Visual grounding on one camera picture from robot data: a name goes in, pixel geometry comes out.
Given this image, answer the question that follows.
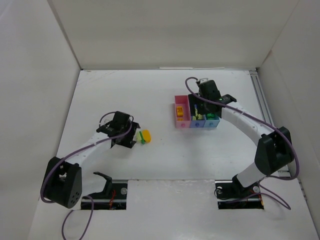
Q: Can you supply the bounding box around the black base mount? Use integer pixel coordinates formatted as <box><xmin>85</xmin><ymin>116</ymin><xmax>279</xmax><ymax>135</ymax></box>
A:
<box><xmin>214</xmin><ymin>177</ymin><xmax>264</xmax><ymax>210</ymax></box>
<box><xmin>80</xmin><ymin>171</ymin><xmax>128</xmax><ymax>210</ymax></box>

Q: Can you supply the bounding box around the small dark green lego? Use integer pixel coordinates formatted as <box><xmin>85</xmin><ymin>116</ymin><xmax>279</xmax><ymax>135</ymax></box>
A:
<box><xmin>139</xmin><ymin>131</ymin><xmax>146</xmax><ymax>145</ymax></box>

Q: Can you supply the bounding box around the aluminium rail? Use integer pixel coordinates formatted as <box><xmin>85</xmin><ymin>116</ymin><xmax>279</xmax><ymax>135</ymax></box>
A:
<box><xmin>249</xmin><ymin>70</ymin><xmax>291</xmax><ymax>179</ymax></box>

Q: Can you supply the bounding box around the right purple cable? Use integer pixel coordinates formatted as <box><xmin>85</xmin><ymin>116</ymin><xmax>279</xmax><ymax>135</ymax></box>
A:
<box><xmin>184</xmin><ymin>76</ymin><xmax>301</xmax><ymax>210</ymax></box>

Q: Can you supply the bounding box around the pink plastic bin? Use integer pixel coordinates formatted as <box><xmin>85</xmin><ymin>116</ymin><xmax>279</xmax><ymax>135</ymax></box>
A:
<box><xmin>174</xmin><ymin>95</ymin><xmax>191</xmax><ymax>129</ymax></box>

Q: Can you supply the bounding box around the light blue plastic bin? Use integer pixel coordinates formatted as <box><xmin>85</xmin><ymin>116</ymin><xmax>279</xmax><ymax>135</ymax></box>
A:
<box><xmin>204</xmin><ymin>114</ymin><xmax>220</xmax><ymax>128</ymax></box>

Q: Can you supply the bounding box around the dark green wedge lego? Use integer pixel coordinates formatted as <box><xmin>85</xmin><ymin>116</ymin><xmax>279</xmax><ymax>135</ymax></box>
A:
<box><xmin>206</xmin><ymin>113</ymin><xmax>216</xmax><ymax>120</ymax></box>

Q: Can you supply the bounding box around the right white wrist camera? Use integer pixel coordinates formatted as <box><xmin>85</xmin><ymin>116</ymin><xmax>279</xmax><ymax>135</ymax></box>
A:
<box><xmin>196</xmin><ymin>77</ymin><xmax>209</xmax><ymax>85</ymax></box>

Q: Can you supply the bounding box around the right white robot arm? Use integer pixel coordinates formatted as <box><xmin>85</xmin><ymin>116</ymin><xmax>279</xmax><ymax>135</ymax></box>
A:
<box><xmin>191</xmin><ymin>78</ymin><xmax>297</xmax><ymax>193</ymax></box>

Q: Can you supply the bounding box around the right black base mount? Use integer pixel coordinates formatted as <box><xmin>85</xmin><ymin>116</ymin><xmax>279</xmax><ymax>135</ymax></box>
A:
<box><xmin>214</xmin><ymin>177</ymin><xmax>264</xmax><ymax>210</ymax></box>

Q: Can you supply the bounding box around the orange rounded lego brick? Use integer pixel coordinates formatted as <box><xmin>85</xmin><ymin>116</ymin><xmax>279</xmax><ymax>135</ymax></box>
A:
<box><xmin>141</xmin><ymin>129</ymin><xmax>152</xmax><ymax>143</ymax></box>

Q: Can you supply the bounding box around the purple plastic bin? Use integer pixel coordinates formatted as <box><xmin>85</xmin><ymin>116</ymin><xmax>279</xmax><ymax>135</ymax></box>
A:
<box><xmin>190</xmin><ymin>115</ymin><xmax>205</xmax><ymax>128</ymax></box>

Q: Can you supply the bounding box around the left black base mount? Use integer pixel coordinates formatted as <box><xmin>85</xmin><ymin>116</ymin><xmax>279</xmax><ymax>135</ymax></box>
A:
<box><xmin>80</xmin><ymin>171</ymin><xmax>128</xmax><ymax>210</ymax></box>

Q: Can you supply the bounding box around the orange striped lego brick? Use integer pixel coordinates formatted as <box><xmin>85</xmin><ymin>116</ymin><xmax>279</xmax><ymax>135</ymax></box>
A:
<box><xmin>176</xmin><ymin>106</ymin><xmax>184</xmax><ymax>118</ymax></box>

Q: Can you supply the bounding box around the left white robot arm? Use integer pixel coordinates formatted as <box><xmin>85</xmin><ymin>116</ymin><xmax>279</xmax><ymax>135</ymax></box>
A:
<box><xmin>40</xmin><ymin>111</ymin><xmax>141</xmax><ymax>209</ymax></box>

